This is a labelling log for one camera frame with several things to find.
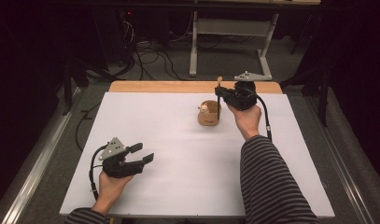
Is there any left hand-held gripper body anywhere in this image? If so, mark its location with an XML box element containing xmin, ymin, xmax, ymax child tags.
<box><xmin>98</xmin><ymin>136</ymin><xmax>146</xmax><ymax>179</ymax></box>

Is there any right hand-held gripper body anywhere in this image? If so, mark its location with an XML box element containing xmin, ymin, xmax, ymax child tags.
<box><xmin>224</xmin><ymin>70</ymin><xmax>264</xmax><ymax>112</ymax></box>

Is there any tan bear pen holder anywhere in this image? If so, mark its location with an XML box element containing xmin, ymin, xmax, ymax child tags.
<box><xmin>197</xmin><ymin>99</ymin><xmax>223</xmax><ymax>127</ymax></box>

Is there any person's right hand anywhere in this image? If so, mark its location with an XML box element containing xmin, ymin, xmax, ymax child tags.
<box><xmin>227</xmin><ymin>104</ymin><xmax>263</xmax><ymax>142</ymax></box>

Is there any person's left hand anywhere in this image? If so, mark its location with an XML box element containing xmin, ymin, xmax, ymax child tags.
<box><xmin>91</xmin><ymin>170</ymin><xmax>134</xmax><ymax>216</ymax></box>

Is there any white table sheet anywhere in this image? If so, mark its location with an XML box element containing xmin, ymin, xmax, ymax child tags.
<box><xmin>59</xmin><ymin>91</ymin><xmax>336</xmax><ymax>218</ymax></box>

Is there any wooden table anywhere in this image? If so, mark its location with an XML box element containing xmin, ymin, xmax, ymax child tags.
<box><xmin>107</xmin><ymin>79</ymin><xmax>284</xmax><ymax>95</ymax></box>

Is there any black metal stand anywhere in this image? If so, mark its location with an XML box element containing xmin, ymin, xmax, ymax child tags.
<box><xmin>62</xmin><ymin>57</ymin><xmax>125</xmax><ymax>117</ymax></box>
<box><xmin>278</xmin><ymin>60</ymin><xmax>332</xmax><ymax>128</ymax></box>

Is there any right hand-held gripper cable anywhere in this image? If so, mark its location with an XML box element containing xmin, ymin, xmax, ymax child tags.
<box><xmin>240</xmin><ymin>86</ymin><xmax>274</xmax><ymax>144</ymax></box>

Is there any hand-held gripper cable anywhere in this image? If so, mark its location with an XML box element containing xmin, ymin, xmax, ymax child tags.
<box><xmin>240</xmin><ymin>86</ymin><xmax>274</xmax><ymax>144</ymax></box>
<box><xmin>88</xmin><ymin>144</ymin><xmax>110</xmax><ymax>201</ymax></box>

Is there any left hand-held gripper cable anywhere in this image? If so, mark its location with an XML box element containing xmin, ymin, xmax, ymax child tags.
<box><xmin>88</xmin><ymin>144</ymin><xmax>110</xmax><ymax>201</ymax></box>

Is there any black floor cable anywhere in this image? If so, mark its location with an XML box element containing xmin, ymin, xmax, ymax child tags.
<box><xmin>74</xmin><ymin>102</ymin><xmax>102</xmax><ymax>153</ymax></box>

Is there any white metal desk frame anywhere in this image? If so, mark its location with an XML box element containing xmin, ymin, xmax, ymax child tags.
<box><xmin>189</xmin><ymin>0</ymin><xmax>322</xmax><ymax>81</ymax></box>

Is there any bundle of floor cables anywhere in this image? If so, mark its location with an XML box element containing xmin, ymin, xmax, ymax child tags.
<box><xmin>117</xmin><ymin>12</ymin><xmax>193</xmax><ymax>82</ymax></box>

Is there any aluminium floor rail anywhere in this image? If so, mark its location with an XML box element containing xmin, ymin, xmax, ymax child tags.
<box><xmin>0</xmin><ymin>86</ymin><xmax>83</xmax><ymax>224</ymax></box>
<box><xmin>304</xmin><ymin>95</ymin><xmax>376</xmax><ymax>224</ymax></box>

